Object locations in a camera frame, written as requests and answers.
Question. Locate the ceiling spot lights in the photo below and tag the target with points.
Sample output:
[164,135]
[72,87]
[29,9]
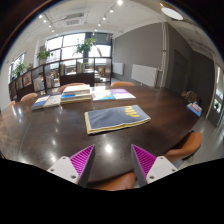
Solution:
[119,2]

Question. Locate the blue cover book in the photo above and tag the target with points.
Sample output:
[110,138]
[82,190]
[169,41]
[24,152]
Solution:
[40,102]

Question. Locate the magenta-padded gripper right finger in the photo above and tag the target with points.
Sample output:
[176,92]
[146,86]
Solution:
[160,166]

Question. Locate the plain white book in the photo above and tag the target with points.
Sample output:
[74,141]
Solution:
[53,100]

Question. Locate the small white wall radiator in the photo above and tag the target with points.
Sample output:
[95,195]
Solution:
[118,68]

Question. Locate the large back window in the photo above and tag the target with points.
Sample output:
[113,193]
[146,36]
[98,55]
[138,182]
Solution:
[73,40]

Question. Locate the grey towel with yellow print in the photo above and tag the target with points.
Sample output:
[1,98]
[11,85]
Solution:
[113,118]

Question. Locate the round flat ceiling lamp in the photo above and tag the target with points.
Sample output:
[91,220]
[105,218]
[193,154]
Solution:
[172,13]

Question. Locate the small green potted plant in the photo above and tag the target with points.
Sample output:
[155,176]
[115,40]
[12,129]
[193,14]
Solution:
[20,68]
[43,55]

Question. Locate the blue and white book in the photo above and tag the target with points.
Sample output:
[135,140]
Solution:
[68,96]

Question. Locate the dark grey door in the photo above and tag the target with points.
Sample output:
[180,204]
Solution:
[178,73]

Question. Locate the blue printed book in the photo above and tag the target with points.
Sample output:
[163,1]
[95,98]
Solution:
[194,108]

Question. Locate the side window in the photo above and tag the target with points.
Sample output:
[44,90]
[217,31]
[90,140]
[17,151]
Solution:
[17,60]

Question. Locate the yellowish book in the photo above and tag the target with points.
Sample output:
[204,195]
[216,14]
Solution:
[75,101]

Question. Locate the large green potted plant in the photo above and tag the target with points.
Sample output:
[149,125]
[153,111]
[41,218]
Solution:
[86,46]

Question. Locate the large white wall radiator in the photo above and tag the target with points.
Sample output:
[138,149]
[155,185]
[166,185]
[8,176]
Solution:
[144,75]

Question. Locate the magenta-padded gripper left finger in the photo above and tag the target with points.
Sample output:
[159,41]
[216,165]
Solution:
[63,166]

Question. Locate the ceiling air conditioner unit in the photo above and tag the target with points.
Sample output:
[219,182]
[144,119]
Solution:
[74,20]

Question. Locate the colourful illustrated book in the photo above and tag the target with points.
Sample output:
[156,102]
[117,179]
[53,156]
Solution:
[103,95]

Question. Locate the dark open shelf unit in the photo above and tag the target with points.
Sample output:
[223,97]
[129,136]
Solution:
[76,78]

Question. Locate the purple and white book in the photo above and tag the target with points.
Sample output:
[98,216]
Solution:
[122,94]

